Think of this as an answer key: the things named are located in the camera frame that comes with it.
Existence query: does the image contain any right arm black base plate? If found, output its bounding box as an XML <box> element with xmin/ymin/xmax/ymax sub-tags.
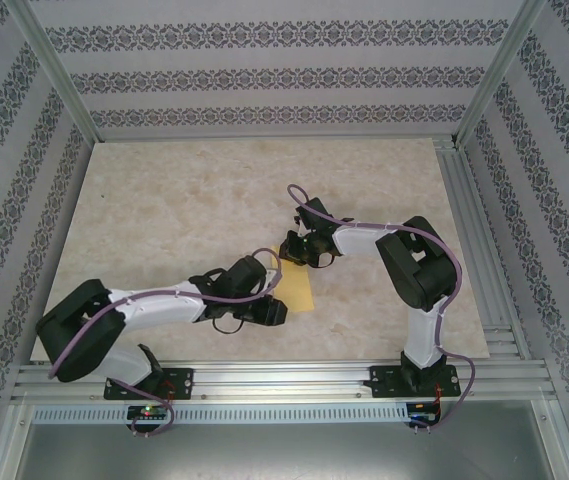
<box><xmin>369</xmin><ymin>364</ymin><xmax>463</xmax><ymax>400</ymax></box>

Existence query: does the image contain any aluminium mounting rail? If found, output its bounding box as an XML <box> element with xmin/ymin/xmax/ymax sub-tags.
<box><xmin>11</xmin><ymin>357</ymin><xmax>550</xmax><ymax>405</ymax></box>

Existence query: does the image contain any slotted grey cable duct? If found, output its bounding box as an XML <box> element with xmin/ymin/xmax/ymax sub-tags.
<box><xmin>31</xmin><ymin>403</ymin><xmax>443</xmax><ymax>426</ymax></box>

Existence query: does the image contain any yellow paper sheet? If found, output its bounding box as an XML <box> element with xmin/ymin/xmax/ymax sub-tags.
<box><xmin>269</xmin><ymin>243</ymin><xmax>315</xmax><ymax>314</ymax></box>

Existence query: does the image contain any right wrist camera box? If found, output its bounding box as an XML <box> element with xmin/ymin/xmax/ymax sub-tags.
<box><xmin>293</xmin><ymin>197</ymin><xmax>333</xmax><ymax>229</ymax></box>

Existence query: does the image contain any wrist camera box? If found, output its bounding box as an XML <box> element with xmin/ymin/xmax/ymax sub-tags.
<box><xmin>224</xmin><ymin>254</ymin><xmax>271</xmax><ymax>297</ymax></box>
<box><xmin>293</xmin><ymin>197</ymin><xmax>333</xmax><ymax>229</ymax></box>

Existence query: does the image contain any aluminium side rail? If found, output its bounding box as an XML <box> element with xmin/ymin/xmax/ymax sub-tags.
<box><xmin>433</xmin><ymin>137</ymin><xmax>523</xmax><ymax>361</ymax></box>

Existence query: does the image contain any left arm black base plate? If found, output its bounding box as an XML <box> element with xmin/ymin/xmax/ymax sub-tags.
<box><xmin>103</xmin><ymin>367</ymin><xmax>195</xmax><ymax>401</ymax></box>

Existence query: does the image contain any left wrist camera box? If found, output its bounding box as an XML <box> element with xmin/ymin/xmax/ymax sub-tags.
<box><xmin>224</xmin><ymin>254</ymin><xmax>271</xmax><ymax>297</ymax></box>

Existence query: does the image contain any aluminium frame post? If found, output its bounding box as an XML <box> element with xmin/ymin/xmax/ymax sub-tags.
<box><xmin>15</xmin><ymin>0</ymin><xmax>101</xmax><ymax>145</ymax></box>
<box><xmin>0</xmin><ymin>403</ymin><xmax>33</xmax><ymax>480</ymax></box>
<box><xmin>533</xmin><ymin>399</ymin><xmax>569</xmax><ymax>480</ymax></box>
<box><xmin>453</xmin><ymin>0</ymin><xmax>550</xmax><ymax>149</ymax></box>

